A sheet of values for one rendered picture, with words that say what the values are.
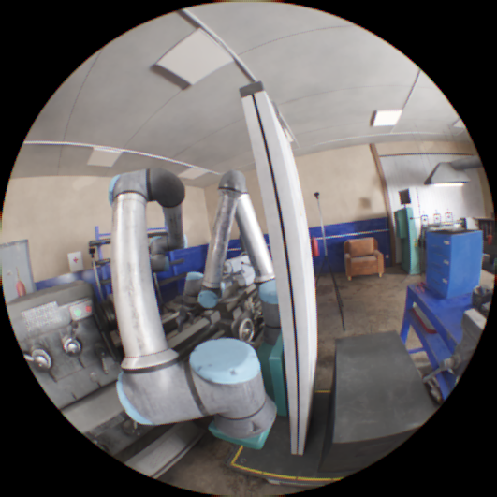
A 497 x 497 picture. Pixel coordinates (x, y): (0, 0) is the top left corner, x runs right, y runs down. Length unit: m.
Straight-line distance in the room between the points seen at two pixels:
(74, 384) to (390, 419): 1.18
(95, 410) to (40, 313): 0.47
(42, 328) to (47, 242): 3.36
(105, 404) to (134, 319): 0.67
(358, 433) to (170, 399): 0.51
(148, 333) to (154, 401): 0.15
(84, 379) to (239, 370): 0.80
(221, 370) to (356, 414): 0.47
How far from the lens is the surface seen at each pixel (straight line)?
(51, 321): 0.90
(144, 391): 0.42
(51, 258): 4.16
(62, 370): 0.97
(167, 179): 0.59
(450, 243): 1.28
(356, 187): 5.03
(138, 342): 0.41
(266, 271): 0.90
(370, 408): 0.68
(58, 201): 4.38
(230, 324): 1.33
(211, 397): 0.40
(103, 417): 1.00
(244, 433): 0.54
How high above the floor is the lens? 1.41
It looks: 4 degrees down
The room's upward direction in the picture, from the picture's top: 10 degrees counter-clockwise
